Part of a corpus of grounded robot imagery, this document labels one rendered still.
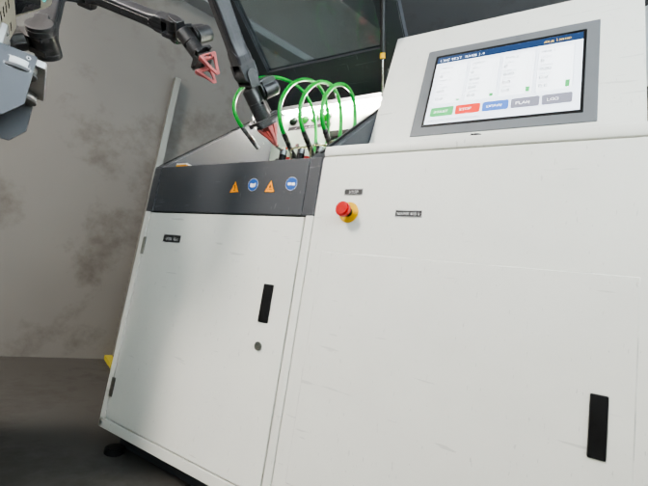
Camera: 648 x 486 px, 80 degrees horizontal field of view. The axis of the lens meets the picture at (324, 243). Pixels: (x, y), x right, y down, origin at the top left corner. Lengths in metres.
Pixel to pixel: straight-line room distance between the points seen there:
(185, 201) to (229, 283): 0.35
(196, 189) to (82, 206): 1.57
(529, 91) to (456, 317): 0.70
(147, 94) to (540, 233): 2.67
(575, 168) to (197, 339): 1.01
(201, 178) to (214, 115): 1.87
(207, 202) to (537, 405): 0.99
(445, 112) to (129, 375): 1.27
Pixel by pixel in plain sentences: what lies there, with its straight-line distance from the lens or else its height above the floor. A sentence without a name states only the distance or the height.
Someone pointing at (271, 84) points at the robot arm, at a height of 1.28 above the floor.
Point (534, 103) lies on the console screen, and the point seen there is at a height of 1.18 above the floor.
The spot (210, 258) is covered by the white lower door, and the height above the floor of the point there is 0.65.
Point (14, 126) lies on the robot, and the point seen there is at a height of 0.93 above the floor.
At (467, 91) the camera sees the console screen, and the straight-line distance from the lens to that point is 1.31.
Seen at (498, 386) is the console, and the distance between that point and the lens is 0.82.
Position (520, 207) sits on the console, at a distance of 0.85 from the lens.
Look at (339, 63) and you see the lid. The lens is 1.75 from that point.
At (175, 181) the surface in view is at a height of 0.89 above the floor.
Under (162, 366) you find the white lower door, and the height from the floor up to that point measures 0.31.
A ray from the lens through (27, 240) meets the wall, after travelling 2.79.
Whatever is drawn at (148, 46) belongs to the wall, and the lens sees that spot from 3.18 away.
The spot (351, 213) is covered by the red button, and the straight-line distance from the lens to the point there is 0.94.
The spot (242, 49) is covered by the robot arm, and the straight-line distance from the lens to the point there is 1.38.
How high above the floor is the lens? 0.59
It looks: 8 degrees up
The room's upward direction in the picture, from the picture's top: 9 degrees clockwise
